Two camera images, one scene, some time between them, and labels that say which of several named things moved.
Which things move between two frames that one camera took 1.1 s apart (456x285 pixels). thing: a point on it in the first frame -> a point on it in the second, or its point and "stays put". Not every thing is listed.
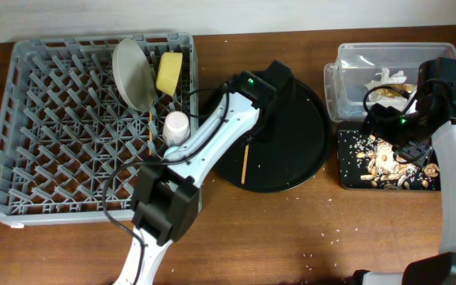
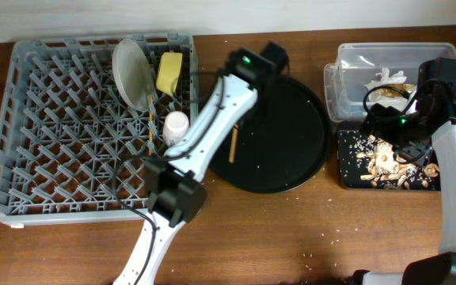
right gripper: (389, 115) stays put
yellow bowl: (169, 72) stays put
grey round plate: (133, 73) stays put
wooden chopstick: (246, 152) -> (233, 145)
